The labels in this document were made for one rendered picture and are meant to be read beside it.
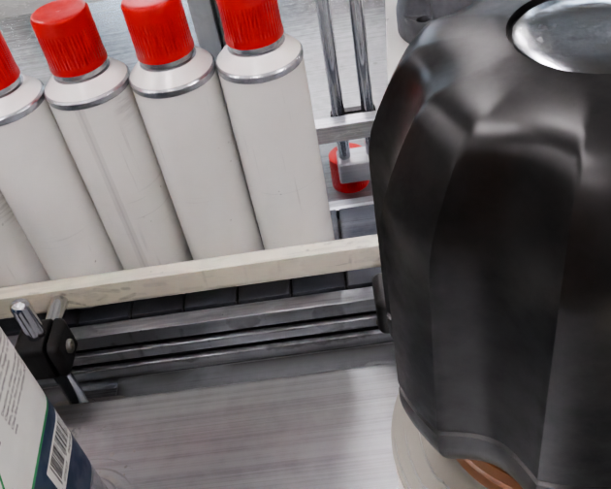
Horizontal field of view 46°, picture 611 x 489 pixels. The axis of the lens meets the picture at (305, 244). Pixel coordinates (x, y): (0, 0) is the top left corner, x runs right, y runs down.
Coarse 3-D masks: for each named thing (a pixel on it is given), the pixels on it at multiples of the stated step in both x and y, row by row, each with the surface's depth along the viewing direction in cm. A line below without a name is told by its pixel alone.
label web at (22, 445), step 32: (0, 352) 30; (0, 384) 29; (32, 384) 32; (0, 416) 29; (32, 416) 32; (0, 448) 28; (32, 448) 31; (64, 448) 34; (0, 480) 28; (32, 480) 31; (64, 480) 34
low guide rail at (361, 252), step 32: (224, 256) 49; (256, 256) 48; (288, 256) 48; (320, 256) 48; (352, 256) 48; (0, 288) 50; (32, 288) 49; (64, 288) 49; (96, 288) 49; (128, 288) 49; (160, 288) 49; (192, 288) 49
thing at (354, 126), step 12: (324, 120) 50; (336, 120) 50; (348, 120) 50; (360, 120) 50; (372, 120) 50; (324, 132) 50; (336, 132) 50; (348, 132) 50; (360, 132) 50; (240, 156) 51
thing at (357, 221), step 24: (336, 216) 55; (360, 216) 55; (240, 288) 51; (264, 288) 51; (288, 288) 50; (312, 288) 50; (336, 288) 50; (72, 312) 52; (96, 312) 52; (120, 312) 51; (144, 312) 51; (168, 312) 51
